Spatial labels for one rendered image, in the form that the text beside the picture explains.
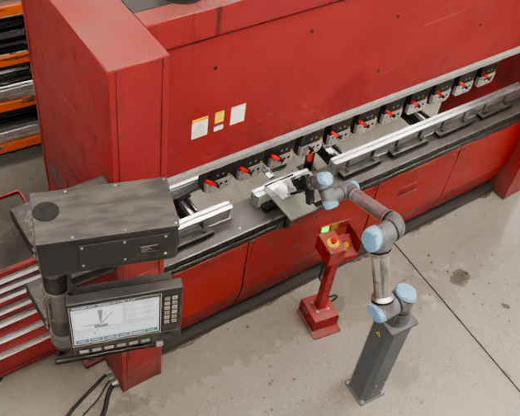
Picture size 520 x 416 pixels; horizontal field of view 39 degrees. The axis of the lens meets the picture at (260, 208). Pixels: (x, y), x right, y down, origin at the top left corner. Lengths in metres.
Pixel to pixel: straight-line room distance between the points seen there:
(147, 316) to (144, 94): 0.88
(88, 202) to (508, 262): 3.60
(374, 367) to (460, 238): 1.66
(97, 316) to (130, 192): 0.52
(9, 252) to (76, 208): 1.20
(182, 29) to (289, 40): 0.62
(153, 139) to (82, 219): 0.53
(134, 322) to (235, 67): 1.19
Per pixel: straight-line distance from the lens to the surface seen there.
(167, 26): 2.97
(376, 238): 3.50
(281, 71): 3.53
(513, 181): 5.90
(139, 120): 2.90
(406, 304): 3.82
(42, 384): 4.55
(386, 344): 4.06
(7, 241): 3.90
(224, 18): 3.11
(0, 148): 5.35
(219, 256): 4.08
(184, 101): 3.28
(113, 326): 3.02
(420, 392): 4.73
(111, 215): 2.66
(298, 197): 4.10
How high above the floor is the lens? 3.93
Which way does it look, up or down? 47 degrees down
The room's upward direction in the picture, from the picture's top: 9 degrees clockwise
